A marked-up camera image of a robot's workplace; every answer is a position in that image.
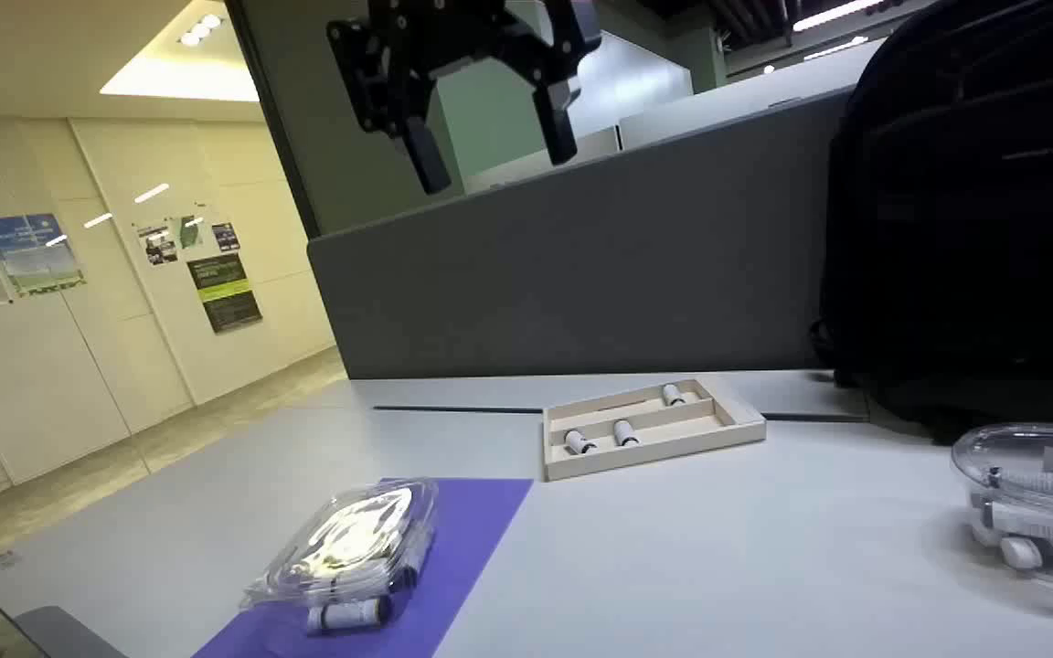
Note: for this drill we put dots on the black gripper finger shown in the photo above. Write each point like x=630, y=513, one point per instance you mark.
x=556, y=121
x=430, y=154

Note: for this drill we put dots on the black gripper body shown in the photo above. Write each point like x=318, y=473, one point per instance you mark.
x=430, y=41

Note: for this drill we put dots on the small white bottle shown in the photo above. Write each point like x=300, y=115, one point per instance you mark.
x=674, y=393
x=345, y=615
x=579, y=441
x=1024, y=555
x=622, y=432

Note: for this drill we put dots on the wooden compartment tray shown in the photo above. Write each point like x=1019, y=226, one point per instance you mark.
x=723, y=428

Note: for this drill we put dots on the grey partition panel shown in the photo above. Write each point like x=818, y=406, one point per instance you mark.
x=574, y=270

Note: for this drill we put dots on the long ceiling strip light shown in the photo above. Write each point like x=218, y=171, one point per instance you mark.
x=840, y=17

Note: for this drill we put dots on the purple mat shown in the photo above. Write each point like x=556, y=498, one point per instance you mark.
x=472, y=534

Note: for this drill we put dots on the clear plastic-wrapped white object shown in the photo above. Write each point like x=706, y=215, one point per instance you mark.
x=348, y=541

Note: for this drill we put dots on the black backpack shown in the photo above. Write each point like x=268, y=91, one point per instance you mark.
x=976, y=206

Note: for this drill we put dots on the clear plastic bowl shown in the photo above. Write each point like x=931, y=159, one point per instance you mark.
x=1040, y=454

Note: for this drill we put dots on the small dark wall poster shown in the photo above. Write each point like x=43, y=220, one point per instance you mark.
x=224, y=237

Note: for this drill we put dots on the black green wall poster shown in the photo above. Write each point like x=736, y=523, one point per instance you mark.
x=224, y=294

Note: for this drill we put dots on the small green wall poster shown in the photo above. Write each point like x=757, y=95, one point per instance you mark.
x=192, y=231

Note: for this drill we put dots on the small photo wall poster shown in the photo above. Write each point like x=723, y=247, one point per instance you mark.
x=159, y=247

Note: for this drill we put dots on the blue green wall poster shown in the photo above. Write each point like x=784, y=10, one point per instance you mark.
x=37, y=254

